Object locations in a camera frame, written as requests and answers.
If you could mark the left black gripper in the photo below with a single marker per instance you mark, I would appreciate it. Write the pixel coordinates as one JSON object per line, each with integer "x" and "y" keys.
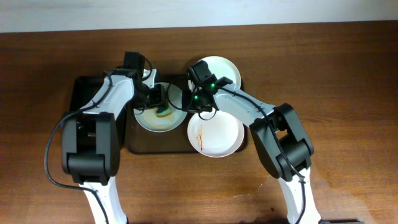
{"x": 160, "y": 98}

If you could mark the black tray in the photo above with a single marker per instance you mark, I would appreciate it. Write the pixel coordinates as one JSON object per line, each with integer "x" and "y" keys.
{"x": 84, "y": 89}

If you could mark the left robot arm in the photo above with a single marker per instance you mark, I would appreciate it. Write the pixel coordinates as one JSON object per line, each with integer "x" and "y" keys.
{"x": 92, "y": 136}

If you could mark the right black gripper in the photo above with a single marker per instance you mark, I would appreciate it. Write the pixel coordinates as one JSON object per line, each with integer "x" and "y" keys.
{"x": 187, "y": 105}

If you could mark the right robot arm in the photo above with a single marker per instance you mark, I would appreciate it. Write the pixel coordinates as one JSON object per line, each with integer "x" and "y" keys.
{"x": 282, "y": 143}

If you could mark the yellow green sponge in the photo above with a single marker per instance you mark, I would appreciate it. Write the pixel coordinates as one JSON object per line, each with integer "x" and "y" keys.
{"x": 163, "y": 111}

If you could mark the brown plastic tray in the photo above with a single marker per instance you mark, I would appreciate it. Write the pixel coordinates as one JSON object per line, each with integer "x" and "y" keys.
{"x": 140, "y": 141}

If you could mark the white plate with brown streak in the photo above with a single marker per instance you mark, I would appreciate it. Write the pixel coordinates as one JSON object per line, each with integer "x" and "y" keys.
{"x": 215, "y": 134}

